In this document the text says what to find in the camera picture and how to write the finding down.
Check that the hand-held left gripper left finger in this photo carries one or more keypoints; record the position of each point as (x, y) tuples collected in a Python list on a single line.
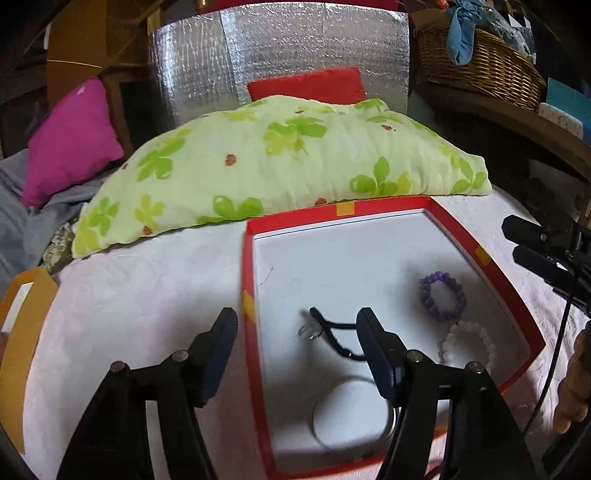
[(216, 364)]

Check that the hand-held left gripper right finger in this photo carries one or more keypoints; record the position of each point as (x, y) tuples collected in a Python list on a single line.
[(376, 355)]

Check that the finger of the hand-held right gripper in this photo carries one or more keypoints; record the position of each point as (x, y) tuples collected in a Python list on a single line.
[(542, 270), (531, 233)]

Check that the red shallow box lid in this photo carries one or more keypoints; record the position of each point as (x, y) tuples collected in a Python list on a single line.
[(323, 263)]

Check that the person's right hand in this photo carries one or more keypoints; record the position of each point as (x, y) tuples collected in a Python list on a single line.
[(572, 383)]

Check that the white round disc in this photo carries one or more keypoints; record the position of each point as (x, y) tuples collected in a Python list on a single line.
[(351, 410)]

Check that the wooden shelf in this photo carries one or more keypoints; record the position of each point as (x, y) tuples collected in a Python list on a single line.
[(508, 122)]

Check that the teal card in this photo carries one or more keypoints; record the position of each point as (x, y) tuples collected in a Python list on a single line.
[(568, 99)]

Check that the wicker basket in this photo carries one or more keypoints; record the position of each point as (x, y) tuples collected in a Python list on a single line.
[(485, 69)]

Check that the orange cardboard box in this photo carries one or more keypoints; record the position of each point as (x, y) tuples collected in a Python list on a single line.
[(23, 350)]

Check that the patterned cloth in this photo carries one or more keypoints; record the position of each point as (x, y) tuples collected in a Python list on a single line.
[(57, 247)]

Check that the green floral pillow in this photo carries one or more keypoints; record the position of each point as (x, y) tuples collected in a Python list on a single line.
[(277, 166)]

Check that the blue cloth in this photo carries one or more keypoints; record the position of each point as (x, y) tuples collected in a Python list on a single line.
[(461, 32)]

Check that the grey blanket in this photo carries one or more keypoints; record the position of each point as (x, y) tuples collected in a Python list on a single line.
[(27, 217)]

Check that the magenta pillow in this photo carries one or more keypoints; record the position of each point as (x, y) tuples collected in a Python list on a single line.
[(69, 138)]

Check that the red cushion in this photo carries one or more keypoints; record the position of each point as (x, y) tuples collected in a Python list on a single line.
[(304, 85)]

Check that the silver insulation mat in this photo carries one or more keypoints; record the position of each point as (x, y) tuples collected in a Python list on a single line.
[(198, 69)]

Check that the wooden chair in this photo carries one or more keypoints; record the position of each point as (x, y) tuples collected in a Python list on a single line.
[(92, 37)]

